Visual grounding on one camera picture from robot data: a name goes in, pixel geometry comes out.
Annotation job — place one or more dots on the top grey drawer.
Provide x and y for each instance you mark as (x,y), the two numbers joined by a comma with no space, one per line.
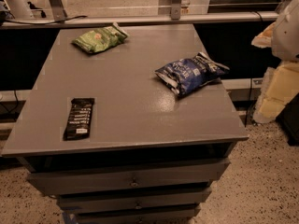
(128,177)

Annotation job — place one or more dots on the blue chip bag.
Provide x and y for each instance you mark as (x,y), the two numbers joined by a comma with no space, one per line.
(184,76)

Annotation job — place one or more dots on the grey metal rail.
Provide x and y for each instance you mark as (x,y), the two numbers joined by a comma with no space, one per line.
(85,22)

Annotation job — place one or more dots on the middle grey drawer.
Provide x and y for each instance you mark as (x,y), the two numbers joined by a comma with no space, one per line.
(135,200)

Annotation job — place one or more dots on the grey drawer cabinet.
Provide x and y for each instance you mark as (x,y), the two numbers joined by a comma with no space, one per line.
(136,119)

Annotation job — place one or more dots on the black snack bar wrapper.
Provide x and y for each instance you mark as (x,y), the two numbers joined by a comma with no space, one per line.
(79,119)

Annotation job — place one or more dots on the white pipe top left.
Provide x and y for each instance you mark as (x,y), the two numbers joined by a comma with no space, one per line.
(20,9)

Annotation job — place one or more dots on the grey drawer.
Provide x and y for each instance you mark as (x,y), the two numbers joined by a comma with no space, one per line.
(128,177)
(135,200)
(139,216)

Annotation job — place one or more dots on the green jalapeno chip bag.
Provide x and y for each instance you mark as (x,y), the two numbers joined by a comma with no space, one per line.
(101,39)

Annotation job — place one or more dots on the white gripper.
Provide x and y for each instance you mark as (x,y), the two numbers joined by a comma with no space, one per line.
(288,36)

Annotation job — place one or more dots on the bottom grey drawer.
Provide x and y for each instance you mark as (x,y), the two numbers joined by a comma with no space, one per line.
(139,216)

